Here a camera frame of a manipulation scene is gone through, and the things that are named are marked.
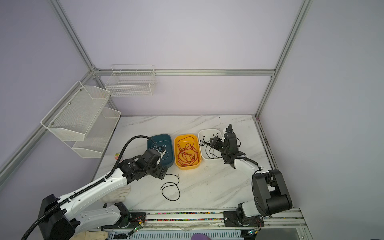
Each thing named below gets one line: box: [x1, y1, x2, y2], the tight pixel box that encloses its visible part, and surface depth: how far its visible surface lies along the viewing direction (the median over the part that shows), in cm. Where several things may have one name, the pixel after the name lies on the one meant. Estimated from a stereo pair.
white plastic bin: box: [198, 129, 223, 160], surface depth 101 cm
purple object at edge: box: [191, 233, 211, 240], surface depth 71 cm
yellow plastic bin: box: [174, 134, 202, 170], surface depth 100 cm
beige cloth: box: [69, 230, 109, 240], surface depth 70 cm
